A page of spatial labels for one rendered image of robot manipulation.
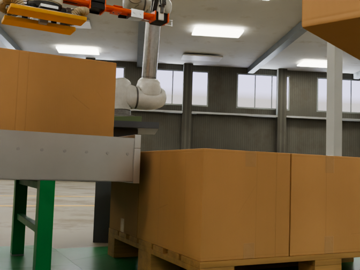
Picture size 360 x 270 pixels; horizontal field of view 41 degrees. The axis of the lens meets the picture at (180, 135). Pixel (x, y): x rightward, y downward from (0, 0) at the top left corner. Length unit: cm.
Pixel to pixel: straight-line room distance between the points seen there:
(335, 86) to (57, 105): 388
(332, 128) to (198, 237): 389
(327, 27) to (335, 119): 494
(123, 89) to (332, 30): 262
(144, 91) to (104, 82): 96
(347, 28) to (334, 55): 504
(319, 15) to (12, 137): 155
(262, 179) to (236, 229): 22
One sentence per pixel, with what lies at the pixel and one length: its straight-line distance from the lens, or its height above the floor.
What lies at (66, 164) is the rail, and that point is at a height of 47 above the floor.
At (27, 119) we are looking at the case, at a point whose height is 66.
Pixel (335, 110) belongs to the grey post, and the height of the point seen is 118.
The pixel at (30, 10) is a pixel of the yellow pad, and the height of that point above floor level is 114.
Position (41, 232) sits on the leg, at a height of 20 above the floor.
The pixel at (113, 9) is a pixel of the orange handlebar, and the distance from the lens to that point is 250.
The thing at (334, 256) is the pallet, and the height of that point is 13.
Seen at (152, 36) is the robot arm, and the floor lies 133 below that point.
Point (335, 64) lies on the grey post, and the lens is 557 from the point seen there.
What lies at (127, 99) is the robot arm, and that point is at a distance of 311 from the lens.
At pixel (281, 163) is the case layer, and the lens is 190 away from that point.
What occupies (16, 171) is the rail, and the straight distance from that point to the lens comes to 194.
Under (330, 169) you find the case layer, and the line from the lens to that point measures 206.
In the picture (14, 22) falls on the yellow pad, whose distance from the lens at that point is 247.
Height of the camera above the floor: 46
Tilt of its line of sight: 4 degrees up
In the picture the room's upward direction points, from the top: 2 degrees clockwise
